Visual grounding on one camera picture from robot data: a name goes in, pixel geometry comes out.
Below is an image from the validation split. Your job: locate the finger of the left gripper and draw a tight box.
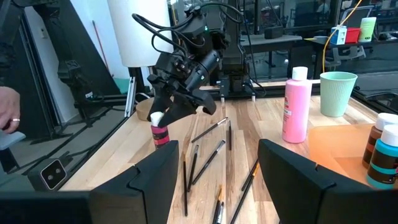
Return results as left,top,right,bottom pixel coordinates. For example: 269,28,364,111
157,89,218,128
146,73,174,123

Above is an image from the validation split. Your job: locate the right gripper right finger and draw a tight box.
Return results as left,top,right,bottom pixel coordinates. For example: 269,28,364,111
257,139,398,224

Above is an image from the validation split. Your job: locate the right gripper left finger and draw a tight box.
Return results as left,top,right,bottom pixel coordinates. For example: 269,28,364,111
0,139,180,224

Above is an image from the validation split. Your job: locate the small magenta paint bottle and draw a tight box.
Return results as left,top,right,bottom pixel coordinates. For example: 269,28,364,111
150,111,171,151

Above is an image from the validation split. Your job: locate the small teal paint bottle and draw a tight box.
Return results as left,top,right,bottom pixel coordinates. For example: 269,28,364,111
366,124,398,190

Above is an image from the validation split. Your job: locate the small brown paint bottle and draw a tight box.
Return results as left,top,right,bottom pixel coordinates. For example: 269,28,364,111
361,112,398,170

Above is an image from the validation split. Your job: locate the large pink paint bottle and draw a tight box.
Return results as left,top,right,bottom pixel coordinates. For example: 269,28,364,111
281,66,313,144

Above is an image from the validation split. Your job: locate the silver aluminium bar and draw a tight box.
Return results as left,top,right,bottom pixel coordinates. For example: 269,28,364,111
123,75,138,119

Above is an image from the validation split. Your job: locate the orange translucent plastic tray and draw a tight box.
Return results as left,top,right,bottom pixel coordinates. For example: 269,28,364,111
307,123,398,190

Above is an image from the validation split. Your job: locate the dark paintbrush orange tip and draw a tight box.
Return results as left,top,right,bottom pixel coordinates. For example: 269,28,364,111
241,158,260,192
182,153,189,217

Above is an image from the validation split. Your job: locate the dark paintbrush gold ferrule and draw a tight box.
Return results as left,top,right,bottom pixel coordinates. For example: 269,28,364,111
212,185,224,224
229,167,259,224

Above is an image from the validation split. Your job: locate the grey background table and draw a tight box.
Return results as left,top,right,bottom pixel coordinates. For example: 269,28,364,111
239,33,304,80

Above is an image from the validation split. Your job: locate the small black box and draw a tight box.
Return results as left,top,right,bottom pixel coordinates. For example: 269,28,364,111
263,26,285,40

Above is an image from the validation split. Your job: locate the black diagonal strut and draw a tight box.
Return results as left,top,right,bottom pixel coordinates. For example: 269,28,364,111
30,0,124,103

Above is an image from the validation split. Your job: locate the pale green ribbed cup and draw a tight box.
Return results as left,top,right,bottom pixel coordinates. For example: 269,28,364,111
319,71,358,118

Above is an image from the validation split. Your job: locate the grey flat device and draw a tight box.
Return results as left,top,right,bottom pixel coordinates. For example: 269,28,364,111
0,129,27,151

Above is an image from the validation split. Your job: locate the white and blue box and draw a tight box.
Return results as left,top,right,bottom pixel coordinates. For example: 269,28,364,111
329,24,348,46

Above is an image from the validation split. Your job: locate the person's hand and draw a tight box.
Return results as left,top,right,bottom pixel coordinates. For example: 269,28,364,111
0,86,22,135

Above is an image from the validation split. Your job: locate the grey office chair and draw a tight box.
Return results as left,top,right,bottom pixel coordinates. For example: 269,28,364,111
330,45,367,69

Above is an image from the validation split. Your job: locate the red box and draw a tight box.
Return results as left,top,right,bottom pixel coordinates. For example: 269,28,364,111
345,27,362,44

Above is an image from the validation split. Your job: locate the black background desk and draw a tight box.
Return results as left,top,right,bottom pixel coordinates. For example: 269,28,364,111
303,34,398,80

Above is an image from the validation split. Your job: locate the table-level camera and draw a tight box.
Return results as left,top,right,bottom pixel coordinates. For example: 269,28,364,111
26,157,75,193

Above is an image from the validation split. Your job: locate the yellow extension cable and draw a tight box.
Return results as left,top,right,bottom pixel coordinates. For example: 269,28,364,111
322,0,364,73

